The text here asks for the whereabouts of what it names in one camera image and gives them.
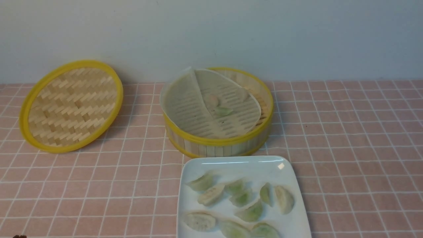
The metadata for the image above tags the pale dumpling upper left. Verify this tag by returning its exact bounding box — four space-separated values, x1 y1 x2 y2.
197 184 225 207

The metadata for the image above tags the yellow-rimmed bamboo steamer lid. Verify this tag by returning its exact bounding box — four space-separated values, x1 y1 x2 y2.
19 60 124 153

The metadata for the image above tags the green dumpling centre plate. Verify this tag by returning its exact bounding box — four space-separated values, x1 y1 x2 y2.
234 199 263 222

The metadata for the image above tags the pale dumpling right side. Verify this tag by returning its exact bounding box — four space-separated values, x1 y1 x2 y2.
274 185 295 215

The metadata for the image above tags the white perforated steamer liner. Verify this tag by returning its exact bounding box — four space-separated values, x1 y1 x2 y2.
160 67 261 139

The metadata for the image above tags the pale dumpling lower left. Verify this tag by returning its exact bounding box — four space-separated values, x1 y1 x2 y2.
182 212 217 232

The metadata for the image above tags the white square plate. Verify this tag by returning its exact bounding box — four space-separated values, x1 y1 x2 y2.
176 156 312 238

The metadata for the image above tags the pinkish dumpling in steamer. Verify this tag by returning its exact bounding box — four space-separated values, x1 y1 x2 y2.
205 94 219 107

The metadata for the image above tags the small green dumpling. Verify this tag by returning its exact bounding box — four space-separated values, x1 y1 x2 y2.
259 182 272 206

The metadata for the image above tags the yellow-rimmed bamboo steamer basket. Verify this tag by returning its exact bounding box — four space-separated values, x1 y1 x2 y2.
160 67 274 158

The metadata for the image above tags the green dumpling bottom edge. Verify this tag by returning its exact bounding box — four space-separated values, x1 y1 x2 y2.
219 220 251 238

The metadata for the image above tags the pale dumpling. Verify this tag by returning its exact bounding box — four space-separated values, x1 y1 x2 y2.
197 184 225 207
274 185 295 215
182 212 217 232

